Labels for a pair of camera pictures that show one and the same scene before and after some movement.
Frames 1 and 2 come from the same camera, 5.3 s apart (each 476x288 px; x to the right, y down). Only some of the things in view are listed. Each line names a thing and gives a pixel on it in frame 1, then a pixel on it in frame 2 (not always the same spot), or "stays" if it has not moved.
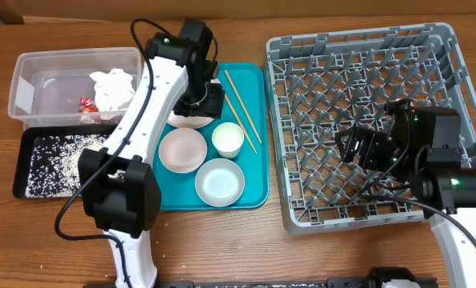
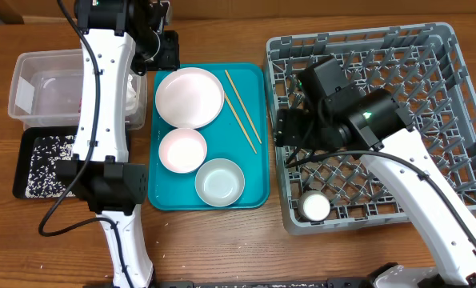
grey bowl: (219, 182) stays
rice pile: (53, 170) stays
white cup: (228, 138) to (314, 206)
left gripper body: (202, 98) to (162, 54)
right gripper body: (378, 154) to (306, 127)
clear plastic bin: (74, 87) stays
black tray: (48, 159) stays
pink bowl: (182, 150) stays
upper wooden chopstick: (242, 106) stays
